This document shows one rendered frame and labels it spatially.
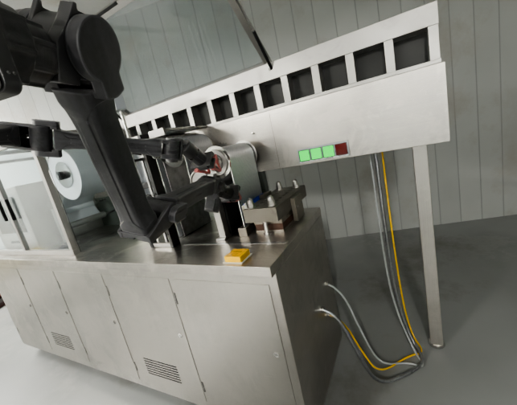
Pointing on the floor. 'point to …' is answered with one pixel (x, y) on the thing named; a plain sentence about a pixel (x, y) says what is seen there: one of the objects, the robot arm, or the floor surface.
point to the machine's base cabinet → (189, 326)
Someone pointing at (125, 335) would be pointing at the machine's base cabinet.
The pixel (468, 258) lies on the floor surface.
